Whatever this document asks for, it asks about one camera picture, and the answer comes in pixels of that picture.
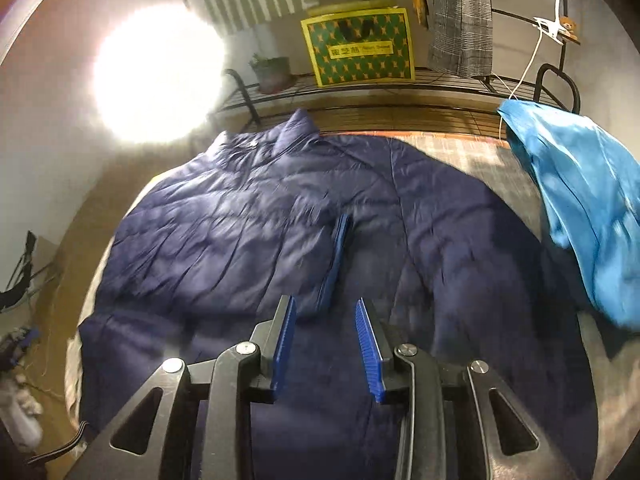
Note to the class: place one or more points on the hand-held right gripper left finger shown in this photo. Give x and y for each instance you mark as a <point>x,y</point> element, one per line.
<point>282,350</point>

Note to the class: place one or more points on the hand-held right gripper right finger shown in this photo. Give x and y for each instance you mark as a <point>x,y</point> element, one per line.
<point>369,355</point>

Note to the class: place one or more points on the navy puffer jacket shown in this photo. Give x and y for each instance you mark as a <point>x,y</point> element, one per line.
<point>225,230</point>

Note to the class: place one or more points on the light blue garment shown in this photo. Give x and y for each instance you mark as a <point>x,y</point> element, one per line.
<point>585,200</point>

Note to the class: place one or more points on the white cluttered items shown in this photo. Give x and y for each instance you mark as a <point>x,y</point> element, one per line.
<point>20,410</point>

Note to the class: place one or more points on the black folding chair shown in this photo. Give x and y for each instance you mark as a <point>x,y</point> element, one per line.
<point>25,270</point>

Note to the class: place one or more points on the small potted plant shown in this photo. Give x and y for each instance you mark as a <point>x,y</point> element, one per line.
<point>271,72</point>

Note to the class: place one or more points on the black metal garment rack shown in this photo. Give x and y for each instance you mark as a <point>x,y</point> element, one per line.
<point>450,77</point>

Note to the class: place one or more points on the yellow green patterned box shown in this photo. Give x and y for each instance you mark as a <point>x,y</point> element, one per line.
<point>360,65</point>

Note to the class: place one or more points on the bright round lamp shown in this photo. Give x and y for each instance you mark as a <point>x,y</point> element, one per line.
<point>155,75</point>

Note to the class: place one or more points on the grey plaid hanging garment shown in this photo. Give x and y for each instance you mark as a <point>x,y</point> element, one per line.
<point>462,20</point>

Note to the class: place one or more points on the white clip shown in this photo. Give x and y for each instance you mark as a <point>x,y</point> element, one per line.
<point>547,27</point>

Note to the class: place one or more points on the small teddy bear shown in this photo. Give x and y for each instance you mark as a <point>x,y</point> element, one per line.
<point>570,27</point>

